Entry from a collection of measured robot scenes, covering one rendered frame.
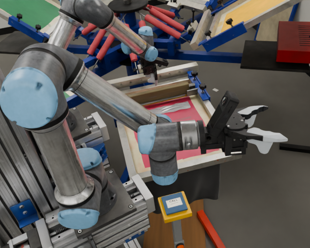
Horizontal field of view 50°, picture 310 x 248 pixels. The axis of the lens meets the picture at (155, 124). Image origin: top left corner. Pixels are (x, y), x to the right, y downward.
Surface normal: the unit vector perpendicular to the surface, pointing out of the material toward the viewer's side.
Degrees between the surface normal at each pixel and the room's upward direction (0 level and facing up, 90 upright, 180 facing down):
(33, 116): 82
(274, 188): 0
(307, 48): 0
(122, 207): 0
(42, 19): 32
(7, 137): 90
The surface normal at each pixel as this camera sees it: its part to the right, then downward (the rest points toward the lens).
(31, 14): 0.42, -0.58
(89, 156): -0.11, -0.84
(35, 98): 0.02, 0.54
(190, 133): -0.05, -0.15
